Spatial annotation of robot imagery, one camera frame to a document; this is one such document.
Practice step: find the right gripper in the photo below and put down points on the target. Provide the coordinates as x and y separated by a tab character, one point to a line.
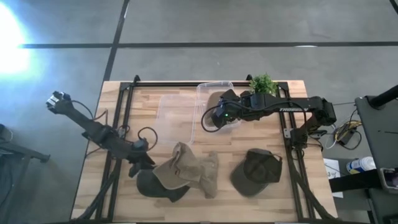
237	109

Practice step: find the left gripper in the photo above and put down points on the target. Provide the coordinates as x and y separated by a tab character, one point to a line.
136	154

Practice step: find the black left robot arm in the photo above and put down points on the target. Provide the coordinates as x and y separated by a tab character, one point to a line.
93	129

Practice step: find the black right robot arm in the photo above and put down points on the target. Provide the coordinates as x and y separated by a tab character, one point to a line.
295	104

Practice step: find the brown hat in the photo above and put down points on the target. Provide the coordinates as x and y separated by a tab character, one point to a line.
213	101

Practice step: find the khaki cloth hat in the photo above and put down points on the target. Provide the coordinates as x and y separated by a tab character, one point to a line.
210	177

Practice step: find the clear plastic container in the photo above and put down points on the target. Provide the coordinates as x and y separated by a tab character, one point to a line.
214	87

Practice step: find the dark green cap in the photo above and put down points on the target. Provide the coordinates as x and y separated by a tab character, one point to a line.
152	188

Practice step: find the small green plant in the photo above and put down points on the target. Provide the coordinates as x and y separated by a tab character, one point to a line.
262	84

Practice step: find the clear plastic lid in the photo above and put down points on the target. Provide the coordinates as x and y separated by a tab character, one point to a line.
175	119

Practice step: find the dark olive baseball cap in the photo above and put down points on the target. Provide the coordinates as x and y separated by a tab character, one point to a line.
255	172

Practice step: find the dark metal stand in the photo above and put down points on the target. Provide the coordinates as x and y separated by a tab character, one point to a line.
21	152

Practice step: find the black power adapter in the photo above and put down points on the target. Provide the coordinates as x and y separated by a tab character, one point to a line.
347	137

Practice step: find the white paper sheet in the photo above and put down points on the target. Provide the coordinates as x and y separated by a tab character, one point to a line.
334	179

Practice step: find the white blue spray can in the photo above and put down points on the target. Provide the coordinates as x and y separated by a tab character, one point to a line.
360	165

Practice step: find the grey cart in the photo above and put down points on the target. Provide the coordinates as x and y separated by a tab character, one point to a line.
382	130

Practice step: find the black pole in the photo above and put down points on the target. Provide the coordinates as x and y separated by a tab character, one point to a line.
385	96

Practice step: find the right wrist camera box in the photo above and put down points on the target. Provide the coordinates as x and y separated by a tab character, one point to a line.
224	112

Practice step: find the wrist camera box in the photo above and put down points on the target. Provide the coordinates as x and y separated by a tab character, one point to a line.
224	112
140	143

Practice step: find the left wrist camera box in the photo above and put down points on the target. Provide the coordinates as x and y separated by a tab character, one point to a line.
140	143

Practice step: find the black aluminium frame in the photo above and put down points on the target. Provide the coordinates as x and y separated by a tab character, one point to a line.
186	84

